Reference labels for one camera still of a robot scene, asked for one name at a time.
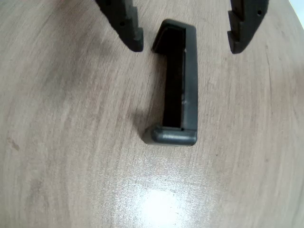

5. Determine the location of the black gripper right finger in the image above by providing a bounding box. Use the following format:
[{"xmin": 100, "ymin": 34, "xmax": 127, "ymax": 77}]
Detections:
[{"xmin": 227, "ymin": 0, "xmax": 270, "ymax": 55}]

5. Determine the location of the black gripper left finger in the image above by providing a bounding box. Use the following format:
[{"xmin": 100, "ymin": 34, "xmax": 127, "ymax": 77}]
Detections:
[{"xmin": 95, "ymin": 0, "xmax": 144, "ymax": 53}]

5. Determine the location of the black hollow rectangular block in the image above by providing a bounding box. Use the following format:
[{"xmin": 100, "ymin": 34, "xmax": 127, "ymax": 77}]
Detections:
[{"xmin": 142, "ymin": 19, "xmax": 199, "ymax": 148}]

